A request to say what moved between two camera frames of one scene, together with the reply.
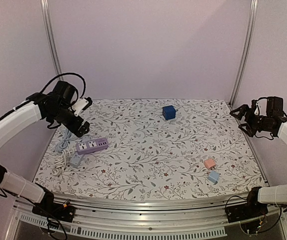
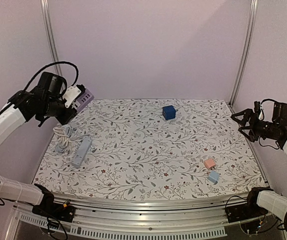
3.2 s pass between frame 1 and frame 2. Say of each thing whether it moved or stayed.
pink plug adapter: stayed
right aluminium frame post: stayed
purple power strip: moved
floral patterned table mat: stayed
